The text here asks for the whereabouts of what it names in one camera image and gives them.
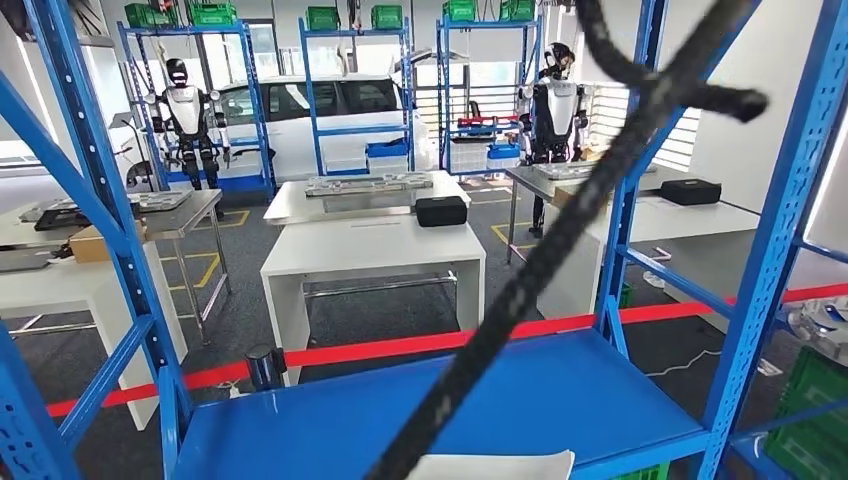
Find black flat device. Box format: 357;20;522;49
33;208;91;232

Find white table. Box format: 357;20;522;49
536;195;762;323
0;241;189;432
260;215;487;388

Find grey metal fixture tray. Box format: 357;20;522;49
304;172;435;198
129;190;193;213
533;160;657;181

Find white car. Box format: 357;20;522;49
125;74;432;190

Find black hard case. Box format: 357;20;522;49
660;178;722;207
415;195;469;229

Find red barrier belt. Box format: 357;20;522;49
46;283;848;419

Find white black humanoid robot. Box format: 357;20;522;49
144;58;232;192
516;42;591;236

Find white floor cable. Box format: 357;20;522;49
645;349;723;379

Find black braided cable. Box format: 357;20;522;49
364;0;757;480
574;0;770;124

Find white curved plastic part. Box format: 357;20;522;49
405;450;576;480

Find black belt barrier post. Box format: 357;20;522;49
245;344;287;392

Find round grey metal casting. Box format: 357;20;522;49
788;296;848;367

